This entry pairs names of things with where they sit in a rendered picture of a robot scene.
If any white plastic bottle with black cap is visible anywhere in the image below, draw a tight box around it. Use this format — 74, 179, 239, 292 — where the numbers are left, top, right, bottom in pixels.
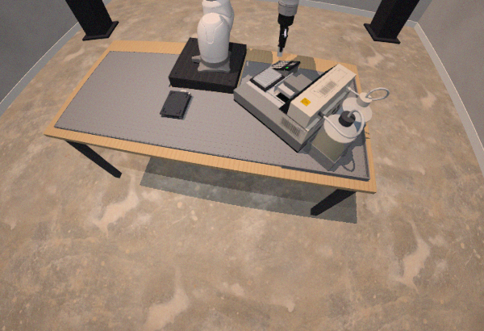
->
312, 111, 357, 161

